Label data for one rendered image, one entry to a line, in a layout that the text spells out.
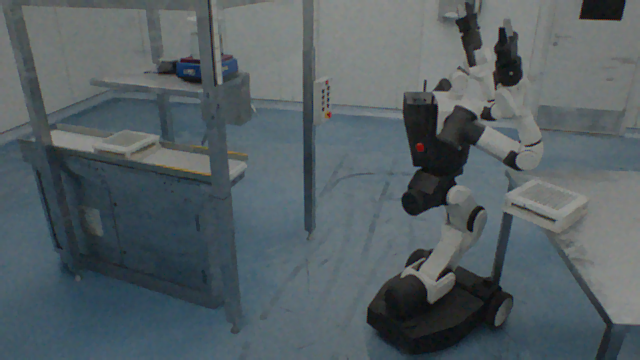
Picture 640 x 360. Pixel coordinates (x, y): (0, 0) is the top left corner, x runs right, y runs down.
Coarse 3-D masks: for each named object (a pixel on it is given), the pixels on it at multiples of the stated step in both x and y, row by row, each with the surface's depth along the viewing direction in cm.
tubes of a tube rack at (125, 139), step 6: (126, 132) 257; (114, 138) 249; (120, 138) 248; (126, 138) 248; (132, 138) 249; (138, 138) 248; (144, 138) 249; (114, 144) 241; (120, 144) 240; (126, 144) 240; (150, 144) 254
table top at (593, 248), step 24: (576, 192) 208; (600, 192) 208; (624, 192) 208; (600, 216) 189; (624, 216) 189; (552, 240) 176; (576, 240) 173; (600, 240) 173; (624, 240) 173; (576, 264) 159; (600, 264) 159; (624, 264) 159; (600, 288) 147; (624, 288) 147; (600, 312) 141; (624, 312) 137
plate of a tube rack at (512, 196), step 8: (528, 184) 199; (512, 192) 192; (512, 200) 188; (520, 200) 186; (528, 200) 186; (576, 200) 186; (584, 200) 186; (528, 208) 184; (536, 208) 181; (544, 208) 180; (568, 208) 180; (576, 208) 180; (552, 216) 177; (560, 216) 175; (568, 216) 177
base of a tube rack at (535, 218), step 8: (504, 208) 192; (512, 208) 190; (520, 208) 190; (520, 216) 187; (528, 216) 185; (536, 216) 184; (576, 216) 184; (544, 224) 180; (552, 224) 178; (568, 224) 180; (560, 232) 177
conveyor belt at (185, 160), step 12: (60, 132) 281; (72, 132) 281; (60, 144) 263; (72, 144) 263; (84, 144) 263; (144, 156) 246; (156, 156) 247; (168, 156) 246; (180, 156) 246; (192, 156) 246; (204, 156) 246; (192, 168) 232; (204, 168) 232; (240, 168) 235
